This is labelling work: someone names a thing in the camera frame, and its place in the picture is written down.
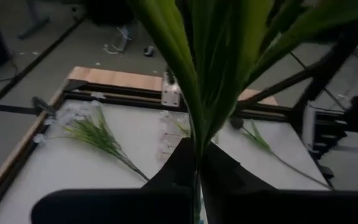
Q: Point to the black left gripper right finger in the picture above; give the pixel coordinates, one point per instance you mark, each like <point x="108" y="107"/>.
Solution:
<point x="259" y="205"/>

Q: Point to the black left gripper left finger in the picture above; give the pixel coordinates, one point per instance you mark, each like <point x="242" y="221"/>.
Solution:
<point x="120" y="205"/>

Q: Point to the dark artificial tulip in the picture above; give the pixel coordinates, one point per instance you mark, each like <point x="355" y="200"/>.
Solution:
<point x="236" y="123"/>

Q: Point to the blue flower bunch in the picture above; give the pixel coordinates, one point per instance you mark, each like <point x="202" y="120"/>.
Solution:
<point x="216" y="62"/>

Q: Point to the grey metal clip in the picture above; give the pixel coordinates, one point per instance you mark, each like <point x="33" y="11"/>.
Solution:
<point x="42" y="105"/>

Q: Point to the person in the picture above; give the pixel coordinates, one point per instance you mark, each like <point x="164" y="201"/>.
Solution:
<point x="124" y="34"/>

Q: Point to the grey metal stand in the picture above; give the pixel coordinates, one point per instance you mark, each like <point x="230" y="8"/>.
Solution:
<point x="35" y="15"/>

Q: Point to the silver metal bracket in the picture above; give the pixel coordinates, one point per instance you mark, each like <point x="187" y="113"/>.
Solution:
<point x="170" y="95"/>

